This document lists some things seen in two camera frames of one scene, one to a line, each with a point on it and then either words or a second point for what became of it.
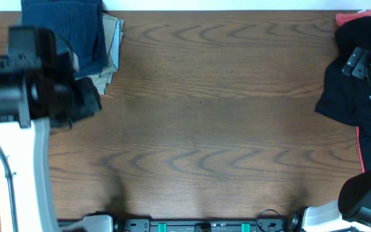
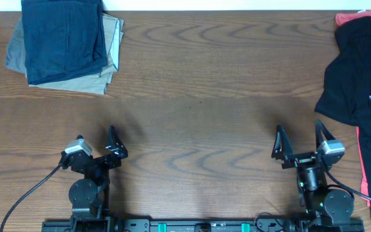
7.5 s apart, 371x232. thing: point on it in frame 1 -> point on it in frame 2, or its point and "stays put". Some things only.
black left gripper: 92,101 -> 117,153
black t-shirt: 354,101 stays put
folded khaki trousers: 114,29 stays put
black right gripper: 359,62 -> 296,160
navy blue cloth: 79,23 stays put
